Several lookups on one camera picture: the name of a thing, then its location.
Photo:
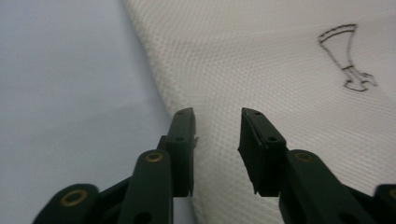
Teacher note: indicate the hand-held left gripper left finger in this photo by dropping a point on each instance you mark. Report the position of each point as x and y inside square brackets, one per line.
[182, 149]

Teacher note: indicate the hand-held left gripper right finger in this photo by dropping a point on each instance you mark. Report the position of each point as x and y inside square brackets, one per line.
[260, 155]

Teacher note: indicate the cream mesh laundry bag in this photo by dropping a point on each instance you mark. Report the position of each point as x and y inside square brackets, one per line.
[274, 102]

